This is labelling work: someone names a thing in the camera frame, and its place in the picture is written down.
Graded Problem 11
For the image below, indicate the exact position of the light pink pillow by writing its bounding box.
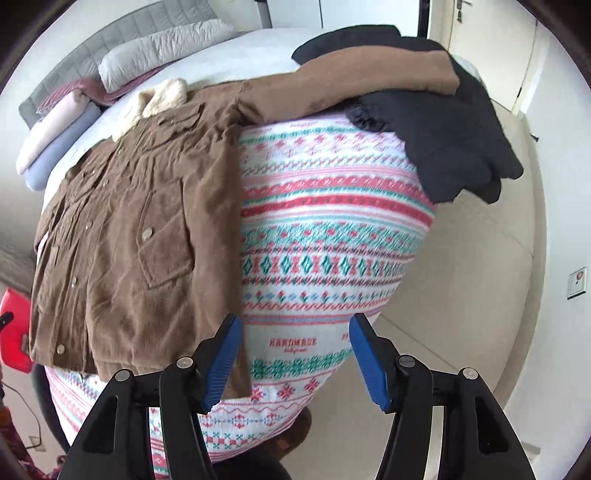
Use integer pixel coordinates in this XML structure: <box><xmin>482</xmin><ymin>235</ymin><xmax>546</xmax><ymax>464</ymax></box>
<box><xmin>16</xmin><ymin>90</ymin><xmax>100</xmax><ymax>175</ymax></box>

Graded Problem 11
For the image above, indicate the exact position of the white bed sheet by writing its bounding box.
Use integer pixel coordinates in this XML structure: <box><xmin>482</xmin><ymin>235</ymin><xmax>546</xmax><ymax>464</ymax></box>
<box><xmin>44</xmin><ymin>28</ymin><xmax>333</xmax><ymax>204</ymax></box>

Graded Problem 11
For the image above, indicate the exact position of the red plastic stool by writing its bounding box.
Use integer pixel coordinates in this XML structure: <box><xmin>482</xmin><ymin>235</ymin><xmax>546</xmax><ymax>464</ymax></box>
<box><xmin>0</xmin><ymin>288</ymin><xmax>35</xmax><ymax>374</ymax></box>

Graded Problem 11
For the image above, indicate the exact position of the light blue pillow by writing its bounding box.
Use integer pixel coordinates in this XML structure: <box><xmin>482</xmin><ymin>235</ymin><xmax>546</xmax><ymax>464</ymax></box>
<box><xmin>24</xmin><ymin>108</ymin><xmax>116</xmax><ymax>192</ymax></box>

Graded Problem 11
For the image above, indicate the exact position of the black jacket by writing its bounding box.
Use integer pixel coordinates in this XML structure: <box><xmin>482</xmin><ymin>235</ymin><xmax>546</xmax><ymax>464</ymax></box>
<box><xmin>291</xmin><ymin>25</ymin><xmax>525</xmax><ymax>205</ymax></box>

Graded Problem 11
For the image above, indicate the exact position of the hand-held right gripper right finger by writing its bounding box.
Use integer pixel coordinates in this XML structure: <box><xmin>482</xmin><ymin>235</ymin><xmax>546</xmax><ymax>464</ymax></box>
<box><xmin>348</xmin><ymin>314</ymin><xmax>537</xmax><ymax>480</ymax></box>

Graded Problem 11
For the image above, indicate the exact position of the brown corduroy jacket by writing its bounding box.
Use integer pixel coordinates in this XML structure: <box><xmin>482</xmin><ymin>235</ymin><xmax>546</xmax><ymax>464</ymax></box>
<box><xmin>28</xmin><ymin>47</ymin><xmax>461</xmax><ymax>398</ymax></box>

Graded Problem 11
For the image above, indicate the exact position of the patterned knit-print blanket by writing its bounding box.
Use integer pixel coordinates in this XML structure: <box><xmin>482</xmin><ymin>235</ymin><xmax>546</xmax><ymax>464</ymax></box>
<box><xmin>44</xmin><ymin>110</ymin><xmax>438</xmax><ymax>480</ymax></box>

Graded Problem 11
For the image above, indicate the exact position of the grey upholstered headboard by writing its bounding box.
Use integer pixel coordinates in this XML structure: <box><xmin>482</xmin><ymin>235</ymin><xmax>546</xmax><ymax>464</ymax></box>
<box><xmin>18</xmin><ymin>0</ymin><xmax>220</xmax><ymax>130</ymax></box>

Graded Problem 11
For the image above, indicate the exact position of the grey quilted pillow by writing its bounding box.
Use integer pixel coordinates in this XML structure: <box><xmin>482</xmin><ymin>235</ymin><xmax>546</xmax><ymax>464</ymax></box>
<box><xmin>98</xmin><ymin>18</ymin><xmax>236</xmax><ymax>93</ymax></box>

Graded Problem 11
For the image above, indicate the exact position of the white door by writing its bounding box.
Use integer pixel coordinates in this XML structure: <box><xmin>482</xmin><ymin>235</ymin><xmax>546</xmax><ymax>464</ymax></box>
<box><xmin>427</xmin><ymin>0</ymin><xmax>527</xmax><ymax>114</ymax></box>

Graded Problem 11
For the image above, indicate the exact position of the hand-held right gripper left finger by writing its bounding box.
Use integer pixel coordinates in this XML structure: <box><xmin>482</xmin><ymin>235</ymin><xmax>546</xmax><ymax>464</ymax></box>
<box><xmin>65</xmin><ymin>314</ymin><xmax>244</xmax><ymax>480</ymax></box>

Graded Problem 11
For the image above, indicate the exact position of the black cable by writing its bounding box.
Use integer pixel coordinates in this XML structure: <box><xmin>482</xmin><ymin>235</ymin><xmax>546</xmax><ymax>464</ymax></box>
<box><xmin>7</xmin><ymin>383</ymin><xmax>47</xmax><ymax>450</ymax></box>

